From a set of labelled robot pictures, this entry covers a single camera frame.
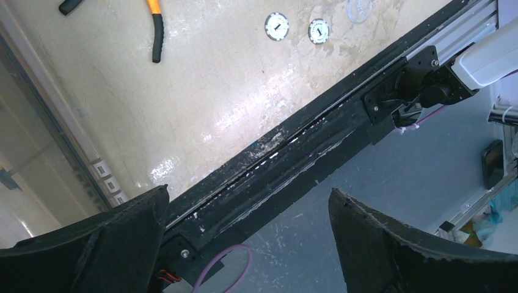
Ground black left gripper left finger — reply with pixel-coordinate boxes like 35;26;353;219
1;186;169;292

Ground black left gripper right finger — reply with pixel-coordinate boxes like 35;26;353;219
328;189;517;292

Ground clear round disc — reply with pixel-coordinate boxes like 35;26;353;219
346;0;373;24

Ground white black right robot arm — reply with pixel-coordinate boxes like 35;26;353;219
395;20;517;112

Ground white poker chip right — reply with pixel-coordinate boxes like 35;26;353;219
308;18;330;45

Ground white poker chip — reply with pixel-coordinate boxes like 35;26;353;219
308;18;330;45
264;12;290;42

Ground orange black pliers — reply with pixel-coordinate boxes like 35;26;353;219
58;0;164;63

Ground white poker chip left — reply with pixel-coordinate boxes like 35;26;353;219
264;12;290;42

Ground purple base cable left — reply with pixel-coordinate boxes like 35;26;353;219
191;244;254;293

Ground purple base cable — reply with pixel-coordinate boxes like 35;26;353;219
191;244;254;293
398;104;450;134

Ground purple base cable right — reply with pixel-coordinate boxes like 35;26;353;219
398;104;450;134

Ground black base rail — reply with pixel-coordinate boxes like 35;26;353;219
152;1;468;284

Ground aluminium frame rail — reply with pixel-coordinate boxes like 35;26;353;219
405;0;498;65

